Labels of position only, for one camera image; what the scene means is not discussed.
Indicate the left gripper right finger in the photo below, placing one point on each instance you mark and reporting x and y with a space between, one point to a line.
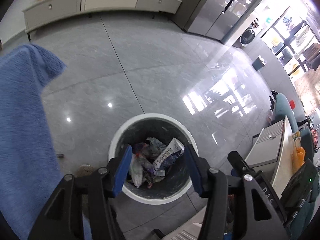
254 215

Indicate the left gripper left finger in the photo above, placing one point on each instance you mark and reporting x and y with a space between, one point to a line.
62 217

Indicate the white round trash bin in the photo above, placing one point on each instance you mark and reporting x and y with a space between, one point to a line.
164 128

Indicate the white low side table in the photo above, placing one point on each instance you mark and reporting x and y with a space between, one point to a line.
272 154

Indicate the blue fluffy rug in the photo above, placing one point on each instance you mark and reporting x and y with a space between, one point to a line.
29 168

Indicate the white printed carton wrapper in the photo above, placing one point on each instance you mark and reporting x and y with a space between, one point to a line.
173 151

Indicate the purple white wrapper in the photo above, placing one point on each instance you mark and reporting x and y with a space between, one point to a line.
146 162

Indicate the grey crumpled plastic bag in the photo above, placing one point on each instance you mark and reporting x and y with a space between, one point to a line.
155 147

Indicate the white crumpled plastic bag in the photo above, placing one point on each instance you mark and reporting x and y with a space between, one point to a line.
136 171

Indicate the white washing machine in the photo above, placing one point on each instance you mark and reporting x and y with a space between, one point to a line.
249 34

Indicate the grey refrigerator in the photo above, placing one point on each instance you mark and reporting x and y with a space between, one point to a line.
214 19

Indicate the white TV cabinet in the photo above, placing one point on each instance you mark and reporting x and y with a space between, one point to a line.
43 12

